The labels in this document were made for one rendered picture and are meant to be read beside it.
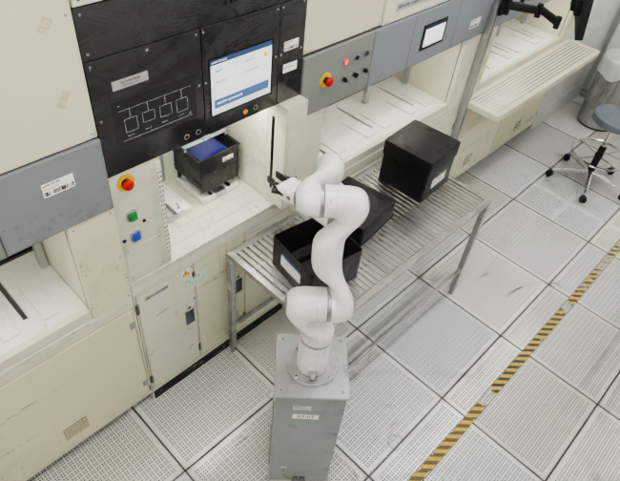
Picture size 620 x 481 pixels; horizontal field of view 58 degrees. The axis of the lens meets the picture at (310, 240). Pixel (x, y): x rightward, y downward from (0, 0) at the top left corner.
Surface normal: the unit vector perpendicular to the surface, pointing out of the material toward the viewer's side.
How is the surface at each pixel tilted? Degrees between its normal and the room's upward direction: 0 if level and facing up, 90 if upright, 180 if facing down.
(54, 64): 90
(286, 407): 90
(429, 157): 0
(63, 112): 90
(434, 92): 90
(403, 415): 0
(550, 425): 0
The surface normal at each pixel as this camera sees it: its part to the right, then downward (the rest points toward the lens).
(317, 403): 0.00, 0.70
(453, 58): -0.70, 0.46
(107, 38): 0.71, 0.54
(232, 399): 0.08, -0.71
